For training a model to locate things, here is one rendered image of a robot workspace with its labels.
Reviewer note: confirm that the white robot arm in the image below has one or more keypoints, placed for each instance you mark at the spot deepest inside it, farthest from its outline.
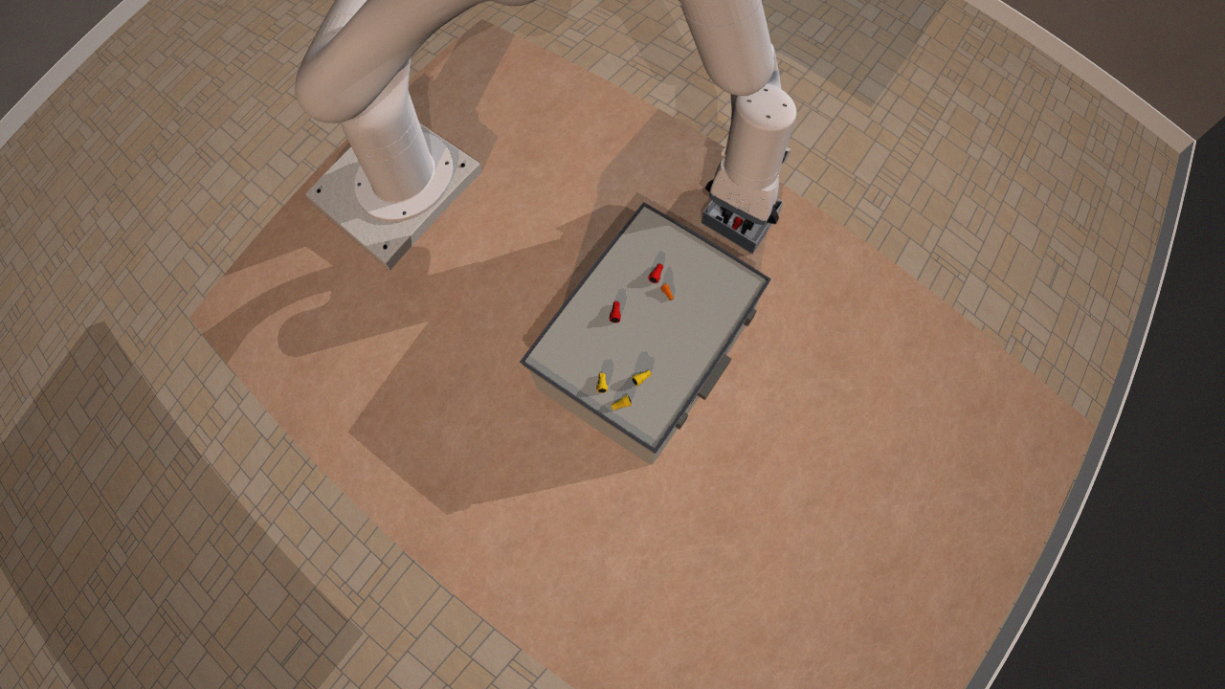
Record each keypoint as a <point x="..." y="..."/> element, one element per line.
<point x="342" y="81"/>

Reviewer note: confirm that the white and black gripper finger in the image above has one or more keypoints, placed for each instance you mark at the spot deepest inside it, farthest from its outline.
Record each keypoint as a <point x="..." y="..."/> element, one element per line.
<point x="773" y="218"/>
<point x="726" y="214"/>

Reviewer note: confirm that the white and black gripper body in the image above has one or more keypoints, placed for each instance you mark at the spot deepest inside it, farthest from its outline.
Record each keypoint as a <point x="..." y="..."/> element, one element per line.
<point x="754" y="205"/>

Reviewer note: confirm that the grey rectangular case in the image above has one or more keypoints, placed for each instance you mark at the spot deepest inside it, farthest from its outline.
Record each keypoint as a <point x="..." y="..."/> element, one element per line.
<point x="680" y="340"/>

